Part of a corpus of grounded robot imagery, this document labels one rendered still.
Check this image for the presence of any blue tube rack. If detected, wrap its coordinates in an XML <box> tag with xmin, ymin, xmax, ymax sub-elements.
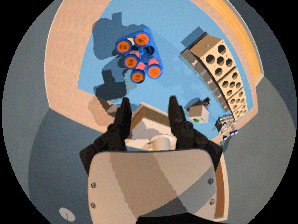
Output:
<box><xmin>117</xmin><ymin>27</ymin><xmax>164</xmax><ymax>74</ymax></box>

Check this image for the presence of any clear conical tube with red liquid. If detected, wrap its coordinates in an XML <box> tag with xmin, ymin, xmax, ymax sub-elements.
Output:
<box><xmin>147</xmin><ymin>58</ymin><xmax>162</xmax><ymax>79</ymax></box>

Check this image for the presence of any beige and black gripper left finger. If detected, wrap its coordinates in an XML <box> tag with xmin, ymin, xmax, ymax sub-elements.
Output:
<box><xmin>79</xmin><ymin>97</ymin><xmax>132</xmax><ymax>177</ymax></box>

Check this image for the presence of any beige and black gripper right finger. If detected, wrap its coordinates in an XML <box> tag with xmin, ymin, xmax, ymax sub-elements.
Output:
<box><xmin>168</xmin><ymin>95</ymin><xmax>223</xmax><ymax>172</ymax></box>

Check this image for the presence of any light blue bench mat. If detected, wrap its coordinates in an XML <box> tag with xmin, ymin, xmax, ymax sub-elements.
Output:
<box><xmin>78</xmin><ymin>0</ymin><xmax>254</xmax><ymax>140</ymax></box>

